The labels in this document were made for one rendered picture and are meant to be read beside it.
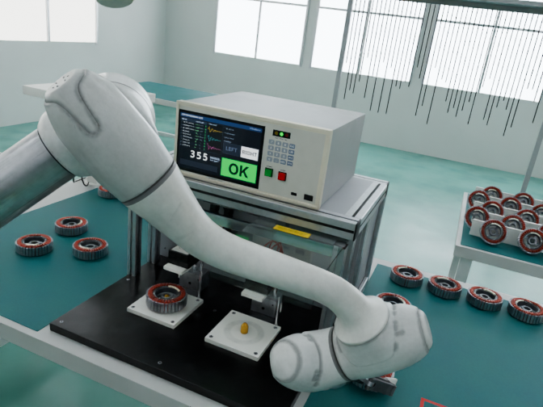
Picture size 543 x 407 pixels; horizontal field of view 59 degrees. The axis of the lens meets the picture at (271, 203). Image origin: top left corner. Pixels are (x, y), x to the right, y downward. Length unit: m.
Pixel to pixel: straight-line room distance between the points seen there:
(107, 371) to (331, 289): 0.64
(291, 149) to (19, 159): 0.63
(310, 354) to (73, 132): 0.53
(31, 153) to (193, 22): 7.89
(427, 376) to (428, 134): 6.31
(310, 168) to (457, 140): 6.34
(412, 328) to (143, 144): 0.52
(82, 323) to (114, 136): 0.77
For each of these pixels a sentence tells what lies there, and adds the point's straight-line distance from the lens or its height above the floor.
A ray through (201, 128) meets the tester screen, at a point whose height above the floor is 1.26.
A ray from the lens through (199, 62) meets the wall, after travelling 8.64.
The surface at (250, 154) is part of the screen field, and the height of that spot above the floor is 1.22.
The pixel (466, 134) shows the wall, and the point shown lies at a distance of 7.48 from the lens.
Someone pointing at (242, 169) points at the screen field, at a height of 1.17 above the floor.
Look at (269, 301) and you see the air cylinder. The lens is 1.38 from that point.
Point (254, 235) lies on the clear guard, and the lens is 1.16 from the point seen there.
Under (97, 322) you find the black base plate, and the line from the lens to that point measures 1.36.
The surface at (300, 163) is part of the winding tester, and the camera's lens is 1.22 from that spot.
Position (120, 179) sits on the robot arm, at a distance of 0.70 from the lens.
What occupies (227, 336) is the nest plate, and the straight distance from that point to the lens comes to 1.29.
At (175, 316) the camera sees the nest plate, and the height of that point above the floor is 0.78.
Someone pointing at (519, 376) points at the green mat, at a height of 0.75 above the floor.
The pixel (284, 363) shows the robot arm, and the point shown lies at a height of 0.99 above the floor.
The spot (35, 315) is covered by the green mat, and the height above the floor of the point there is 0.75.
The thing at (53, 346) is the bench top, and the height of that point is 0.75.
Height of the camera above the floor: 1.54
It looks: 20 degrees down
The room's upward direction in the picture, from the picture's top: 7 degrees clockwise
